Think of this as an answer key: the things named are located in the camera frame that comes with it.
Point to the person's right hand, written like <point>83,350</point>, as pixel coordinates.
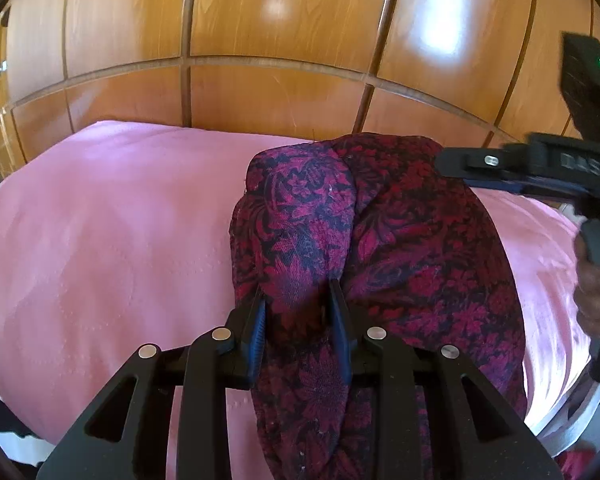
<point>597,305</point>

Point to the pink bed sheet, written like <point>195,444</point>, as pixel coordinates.
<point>105,235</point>

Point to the white mattress edge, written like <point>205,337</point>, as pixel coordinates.
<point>575,420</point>

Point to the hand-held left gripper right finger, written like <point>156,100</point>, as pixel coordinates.
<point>341,330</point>

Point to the dark red cloth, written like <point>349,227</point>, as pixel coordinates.
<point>577,466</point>

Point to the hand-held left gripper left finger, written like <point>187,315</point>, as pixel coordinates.
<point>256,340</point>

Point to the maroon floral top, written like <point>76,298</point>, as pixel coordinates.
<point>405,240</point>

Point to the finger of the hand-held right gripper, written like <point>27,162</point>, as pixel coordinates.
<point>472,160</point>
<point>495,180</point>

